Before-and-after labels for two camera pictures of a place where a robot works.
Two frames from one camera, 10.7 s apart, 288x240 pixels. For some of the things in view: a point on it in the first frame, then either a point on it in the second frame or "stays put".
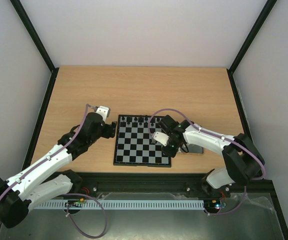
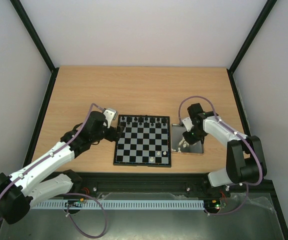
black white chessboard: [134, 145] stays put
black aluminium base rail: [165, 186] stays put
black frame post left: [30, 29] stays put
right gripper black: [170, 150] -> [192, 136]
